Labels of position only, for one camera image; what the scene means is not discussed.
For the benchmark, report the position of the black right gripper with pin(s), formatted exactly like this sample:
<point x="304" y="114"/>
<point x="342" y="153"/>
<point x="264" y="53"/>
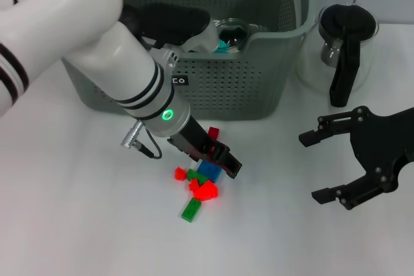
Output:
<point x="381" y="146"/>

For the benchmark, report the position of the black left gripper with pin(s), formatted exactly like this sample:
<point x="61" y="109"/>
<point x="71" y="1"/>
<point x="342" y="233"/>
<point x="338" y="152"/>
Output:
<point x="191" y="137"/>

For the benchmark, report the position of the blue toy brick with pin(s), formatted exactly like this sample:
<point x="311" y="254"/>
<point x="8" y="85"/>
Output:
<point x="208" y="172"/>

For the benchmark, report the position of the large red toy brick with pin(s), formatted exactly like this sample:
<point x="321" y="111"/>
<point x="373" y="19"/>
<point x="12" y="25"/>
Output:
<point x="205" y="191"/>

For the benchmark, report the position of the teal toy brick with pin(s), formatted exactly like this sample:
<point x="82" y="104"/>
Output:
<point x="222" y="45"/>

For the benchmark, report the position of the glass jar with teal bricks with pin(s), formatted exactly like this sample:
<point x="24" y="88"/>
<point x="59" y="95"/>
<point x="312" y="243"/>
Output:
<point x="236" y="30"/>

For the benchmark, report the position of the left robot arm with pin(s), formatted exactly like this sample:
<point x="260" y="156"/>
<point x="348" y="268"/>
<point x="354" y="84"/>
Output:
<point x="97" y="46"/>

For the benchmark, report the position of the grey-green perforated storage bin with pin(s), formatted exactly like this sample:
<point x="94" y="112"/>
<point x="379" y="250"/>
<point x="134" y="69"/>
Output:
<point x="226" y="88"/>

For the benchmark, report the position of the dark red toy brick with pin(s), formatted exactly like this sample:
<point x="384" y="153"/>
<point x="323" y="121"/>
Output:
<point x="213" y="132"/>

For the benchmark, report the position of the dark green toy brick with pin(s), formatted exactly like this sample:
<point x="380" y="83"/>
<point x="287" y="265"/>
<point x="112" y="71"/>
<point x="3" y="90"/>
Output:
<point x="195" y="176"/>

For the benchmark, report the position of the small red toy brick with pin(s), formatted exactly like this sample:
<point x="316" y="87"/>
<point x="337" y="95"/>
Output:
<point x="194" y="185"/>

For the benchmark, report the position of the tiny red toy brick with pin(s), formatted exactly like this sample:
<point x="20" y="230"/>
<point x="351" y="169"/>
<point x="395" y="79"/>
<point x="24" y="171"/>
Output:
<point x="180" y="174"/>

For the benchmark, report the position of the flat green toy brick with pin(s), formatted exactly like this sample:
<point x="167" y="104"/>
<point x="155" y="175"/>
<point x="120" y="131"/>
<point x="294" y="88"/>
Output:
<point x="191" y="210"/>

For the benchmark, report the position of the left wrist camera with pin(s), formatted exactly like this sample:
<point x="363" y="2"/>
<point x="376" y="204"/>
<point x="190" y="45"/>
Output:
<point x="174" y="24"/>

